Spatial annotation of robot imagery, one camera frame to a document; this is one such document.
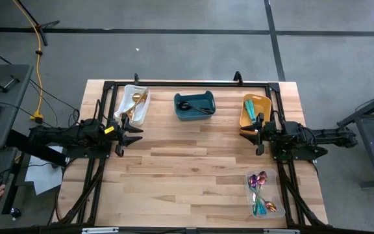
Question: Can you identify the white plastic bin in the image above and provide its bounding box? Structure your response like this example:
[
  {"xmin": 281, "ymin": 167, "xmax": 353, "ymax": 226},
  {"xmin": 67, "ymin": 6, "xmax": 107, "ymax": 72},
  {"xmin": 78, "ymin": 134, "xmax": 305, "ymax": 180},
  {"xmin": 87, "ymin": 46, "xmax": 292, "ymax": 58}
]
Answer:
[{"xmin": 114, "ymin": 84, "xmax": 151, "ymax": 127}]

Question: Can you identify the clear plastic bin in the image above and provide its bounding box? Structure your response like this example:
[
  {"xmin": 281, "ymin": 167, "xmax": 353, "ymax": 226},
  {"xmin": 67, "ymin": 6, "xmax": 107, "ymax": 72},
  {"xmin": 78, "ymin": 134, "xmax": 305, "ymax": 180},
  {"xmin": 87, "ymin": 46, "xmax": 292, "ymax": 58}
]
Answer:
[{"xmin": 244, "ymin": 168, "xmax": 286, "ymax": 219}]

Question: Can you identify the black tripod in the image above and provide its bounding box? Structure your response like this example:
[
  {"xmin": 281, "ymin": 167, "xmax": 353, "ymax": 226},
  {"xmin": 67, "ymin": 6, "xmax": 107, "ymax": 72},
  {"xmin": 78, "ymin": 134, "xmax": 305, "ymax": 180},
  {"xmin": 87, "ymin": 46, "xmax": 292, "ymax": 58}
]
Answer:
[{"xmin": 13, "ymin": 0, "xmax": 60, "ymax": 47}]

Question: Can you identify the silver spoon teal handle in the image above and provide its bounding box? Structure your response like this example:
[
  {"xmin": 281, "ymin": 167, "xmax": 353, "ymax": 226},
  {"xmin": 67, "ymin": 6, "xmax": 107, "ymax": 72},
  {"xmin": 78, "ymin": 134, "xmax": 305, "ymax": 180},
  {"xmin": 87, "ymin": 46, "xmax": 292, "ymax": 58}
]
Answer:
[
  {"xmin": 244, "ymin": 99, "xmax": 255, "ymax": 123},
  {"xmin": 250, "ymin": 102, "xmax": 258, "ymax": 124},
  {"xmin": 247, "ymin": 99, "xmax": 257, "ymax": 122}
]

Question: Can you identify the silver metal bracket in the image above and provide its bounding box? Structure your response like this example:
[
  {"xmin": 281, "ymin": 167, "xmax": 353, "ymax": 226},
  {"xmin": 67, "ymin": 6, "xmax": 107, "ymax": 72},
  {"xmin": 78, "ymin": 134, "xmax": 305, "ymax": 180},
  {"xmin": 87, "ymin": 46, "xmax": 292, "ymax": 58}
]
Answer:
[
  {"xmin": 81, "ymin": 227, "xmax": 119, "ymax": 234},
  {"xmin": 264, "ymin": 228, "xmax": 301, "ymax": 234}
]

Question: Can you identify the dark teal plastic bin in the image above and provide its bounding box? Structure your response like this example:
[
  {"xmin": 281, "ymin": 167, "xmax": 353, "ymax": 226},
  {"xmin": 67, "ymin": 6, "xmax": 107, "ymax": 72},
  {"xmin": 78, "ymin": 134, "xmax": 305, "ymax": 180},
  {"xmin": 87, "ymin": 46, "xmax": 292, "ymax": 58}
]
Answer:
[{"xmin": 173, "ymin": 90, "xmax": 216, "ymax": 122}]

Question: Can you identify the black metal table frame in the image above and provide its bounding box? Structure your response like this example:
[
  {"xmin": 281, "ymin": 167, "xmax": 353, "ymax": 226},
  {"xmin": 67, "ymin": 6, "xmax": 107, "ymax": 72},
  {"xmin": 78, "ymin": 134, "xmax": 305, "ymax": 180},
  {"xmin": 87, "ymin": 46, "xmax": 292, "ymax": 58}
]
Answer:
[{"xmin": 52, "ymin": 79, "xmax": 329, "ymax": 228}]

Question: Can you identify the black looped cable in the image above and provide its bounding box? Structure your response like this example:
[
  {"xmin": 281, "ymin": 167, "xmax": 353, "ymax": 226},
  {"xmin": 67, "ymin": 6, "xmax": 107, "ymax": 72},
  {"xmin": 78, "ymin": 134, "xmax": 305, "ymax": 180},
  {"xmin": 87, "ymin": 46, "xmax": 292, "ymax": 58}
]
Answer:
[
  {"xmin": 271, "ymin": 109, "xmax": 318, "ymax": 149},
  {"xmin": 71, "ymin": 99, "xmax": 110, "ymax": 128}
]

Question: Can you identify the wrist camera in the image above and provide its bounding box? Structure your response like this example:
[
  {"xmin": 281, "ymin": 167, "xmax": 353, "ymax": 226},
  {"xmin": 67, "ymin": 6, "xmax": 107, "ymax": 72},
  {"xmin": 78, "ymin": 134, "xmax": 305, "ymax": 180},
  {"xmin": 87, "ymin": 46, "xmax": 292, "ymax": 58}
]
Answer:
[
  {"xmin": 80, "ymin": 118, "xmax": 103, "ymax": 135},
  {"xmin": 283, "ymin": 121, "xmax": 302, "ymax": 135}
]

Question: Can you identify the grey metal cart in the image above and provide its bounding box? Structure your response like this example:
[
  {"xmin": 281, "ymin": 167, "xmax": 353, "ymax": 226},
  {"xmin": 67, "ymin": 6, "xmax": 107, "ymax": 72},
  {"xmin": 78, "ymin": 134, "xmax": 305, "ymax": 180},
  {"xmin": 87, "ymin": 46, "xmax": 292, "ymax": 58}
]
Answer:
[{"xmin": 336, "ymin": 84, "xmax": 374, "ymax": 189}]

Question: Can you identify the black bar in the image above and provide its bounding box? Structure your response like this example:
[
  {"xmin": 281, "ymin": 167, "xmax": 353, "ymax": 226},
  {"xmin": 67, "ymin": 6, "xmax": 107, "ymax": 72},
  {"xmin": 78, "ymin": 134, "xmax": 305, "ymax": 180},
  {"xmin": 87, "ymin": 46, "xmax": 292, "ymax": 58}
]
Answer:
[{"xmin": 5, "ymin": 129, "xmax": 69, "ymax": 167}]

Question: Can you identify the orange plastic bin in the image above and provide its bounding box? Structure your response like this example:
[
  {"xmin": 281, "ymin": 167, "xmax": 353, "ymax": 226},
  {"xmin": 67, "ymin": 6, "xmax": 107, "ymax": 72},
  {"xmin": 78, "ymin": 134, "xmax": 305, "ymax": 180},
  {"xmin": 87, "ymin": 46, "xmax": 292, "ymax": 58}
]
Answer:
[{"xmin": 238, "ymin": 93, "xmax": 273, "ymax": 136}]

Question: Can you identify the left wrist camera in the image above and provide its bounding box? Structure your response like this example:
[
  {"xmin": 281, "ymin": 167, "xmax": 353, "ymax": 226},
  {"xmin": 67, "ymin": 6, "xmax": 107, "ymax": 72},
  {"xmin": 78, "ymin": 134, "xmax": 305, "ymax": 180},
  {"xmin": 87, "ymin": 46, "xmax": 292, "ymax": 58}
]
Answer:
[{"xmin": 80, "ymin": 118, "xmax": 103, "ymax": 135}]

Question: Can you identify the white paper sheet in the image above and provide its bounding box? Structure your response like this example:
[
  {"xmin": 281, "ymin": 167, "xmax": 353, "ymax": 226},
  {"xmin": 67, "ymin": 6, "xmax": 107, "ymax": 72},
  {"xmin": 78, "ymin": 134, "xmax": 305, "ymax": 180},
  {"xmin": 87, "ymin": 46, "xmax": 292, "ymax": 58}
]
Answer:
[{"xmin": 24, "ymin": 145, "xmax": 65, "ymax": 196}]

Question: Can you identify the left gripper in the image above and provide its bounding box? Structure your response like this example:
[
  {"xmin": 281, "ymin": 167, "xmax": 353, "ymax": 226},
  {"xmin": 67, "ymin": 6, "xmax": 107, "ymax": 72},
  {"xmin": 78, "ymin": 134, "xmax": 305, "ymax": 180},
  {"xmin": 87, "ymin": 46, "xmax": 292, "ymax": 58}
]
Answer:
[{"xmin": 110, "ymin": 114, "xmax": 144, "ymax": 157}]

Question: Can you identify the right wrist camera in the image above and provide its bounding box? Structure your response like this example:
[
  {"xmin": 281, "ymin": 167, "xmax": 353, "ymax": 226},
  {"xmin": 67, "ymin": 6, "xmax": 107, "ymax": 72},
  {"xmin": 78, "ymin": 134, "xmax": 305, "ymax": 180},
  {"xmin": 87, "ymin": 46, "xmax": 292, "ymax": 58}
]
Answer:
[{"xmin": 283, "ymin": 121, "xmax": 302, "ymax": 135}]

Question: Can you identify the grey side table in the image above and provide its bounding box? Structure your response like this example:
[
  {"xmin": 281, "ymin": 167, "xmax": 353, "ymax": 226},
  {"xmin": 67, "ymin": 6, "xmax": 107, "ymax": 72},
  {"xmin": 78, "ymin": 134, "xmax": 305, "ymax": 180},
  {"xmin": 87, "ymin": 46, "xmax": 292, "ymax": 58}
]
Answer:
[{"xmin": 0, "ymin": 64, "xmax": 34, "ymax": 150}]

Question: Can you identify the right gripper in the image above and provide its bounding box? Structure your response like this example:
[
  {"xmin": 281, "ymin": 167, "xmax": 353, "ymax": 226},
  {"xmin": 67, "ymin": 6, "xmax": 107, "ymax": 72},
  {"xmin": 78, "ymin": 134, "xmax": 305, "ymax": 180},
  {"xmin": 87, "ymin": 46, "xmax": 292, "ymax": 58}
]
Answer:
[{"xmin": 239, "ymin": 112, "xmax": 277, "ymax": 157}]

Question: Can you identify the yellow cable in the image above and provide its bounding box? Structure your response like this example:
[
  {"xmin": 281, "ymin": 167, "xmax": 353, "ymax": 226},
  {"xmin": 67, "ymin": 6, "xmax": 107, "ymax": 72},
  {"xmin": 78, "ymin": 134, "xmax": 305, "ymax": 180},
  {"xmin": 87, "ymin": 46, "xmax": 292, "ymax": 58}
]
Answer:
[{"xmin": 11, "ymin": 0, "xmax": 44, "ymax": 124}]

